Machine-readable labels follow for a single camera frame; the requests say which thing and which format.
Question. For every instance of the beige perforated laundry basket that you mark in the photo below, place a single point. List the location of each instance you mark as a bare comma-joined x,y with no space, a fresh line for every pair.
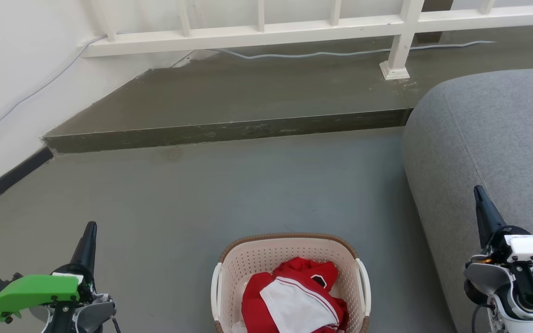
271,255

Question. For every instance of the raised concrete step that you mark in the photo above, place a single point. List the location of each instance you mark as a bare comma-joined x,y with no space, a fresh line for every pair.
248,91

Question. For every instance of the red garment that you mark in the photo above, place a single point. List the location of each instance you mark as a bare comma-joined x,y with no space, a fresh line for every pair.
255,300

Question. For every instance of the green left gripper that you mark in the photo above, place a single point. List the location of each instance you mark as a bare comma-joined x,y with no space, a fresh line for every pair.
33,290

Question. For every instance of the white wooden railing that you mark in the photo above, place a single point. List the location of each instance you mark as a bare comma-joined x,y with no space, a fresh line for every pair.
248,33

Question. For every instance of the black baseboard strip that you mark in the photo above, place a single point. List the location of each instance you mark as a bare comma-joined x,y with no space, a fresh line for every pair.
12,178

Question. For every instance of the grey fabric sofa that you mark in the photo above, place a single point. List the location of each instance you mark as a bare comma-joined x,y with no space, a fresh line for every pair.
502,129

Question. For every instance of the white cloth with red stripes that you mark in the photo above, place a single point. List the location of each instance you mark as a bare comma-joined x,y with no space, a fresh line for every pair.
296,307

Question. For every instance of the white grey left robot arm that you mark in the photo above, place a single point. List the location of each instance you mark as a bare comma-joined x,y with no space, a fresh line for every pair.
90,314

